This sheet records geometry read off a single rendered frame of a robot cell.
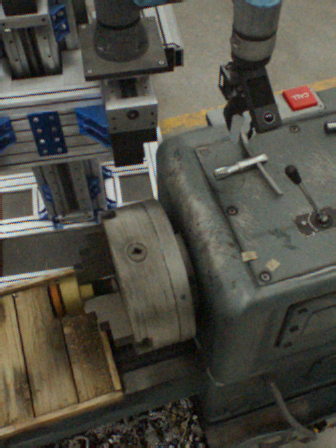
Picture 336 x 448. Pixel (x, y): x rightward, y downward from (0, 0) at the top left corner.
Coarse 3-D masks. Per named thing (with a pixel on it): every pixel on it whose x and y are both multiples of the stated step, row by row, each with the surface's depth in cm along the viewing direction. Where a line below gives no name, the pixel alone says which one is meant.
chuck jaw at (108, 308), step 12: (96, 300) 112; (108, 300) 112; (120, 300) 112; (96, 312) 110; (108, 312) 110; (120, 312) 110; (108, 324) 110; (120, 324) 108; (120, 336) 107; (132, 336) 108
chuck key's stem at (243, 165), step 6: (252, 156) 110; (258, 156) 110; (264, 156) 110; (240, 162) 109; (246, 162) 109; (252, 162) 109; (264, 162) 110; (222, 168) 109; (228, 168) 109; (234, 168) 109; (240, 168) 109; (246, 168) 109; (216, 174) 108; (222, 174) 108; (228, 174) 109
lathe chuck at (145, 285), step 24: (120, 216) 109; (144, 216) 108; (120, 240) 104; (144, 240) 104; (120, 264) 101; (144, 264) 102; (120, 288) 110; (144, 288) 101; (168, 288) 102; (144, 312) 102; (168, 312) 104; (144, 336) 105; (168, 336) 108
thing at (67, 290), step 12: (72, 276) 114; (48, 288) 112; (60, 288) 111; (72, 288) 111; (84, 288) 112; (60, 300) 111; (72, 300) 111; (84, 300) 112; (60, 312) 111; (72, 312) 112; (84, 312) 112
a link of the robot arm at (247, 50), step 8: (232, 32) 91; (232, 40) 91; (240, 40) 90; (248, 40) 89; (264, 40) 96; (272, 40) 90; (232, 48) 93; (240, 48) 91; (248, 48) 90; (256, 48) 90; (264, 48) 90; (272, 48) 92; (240, 56) 92; (248, 56) 91; (256, 56) 91; (264, 56) 92
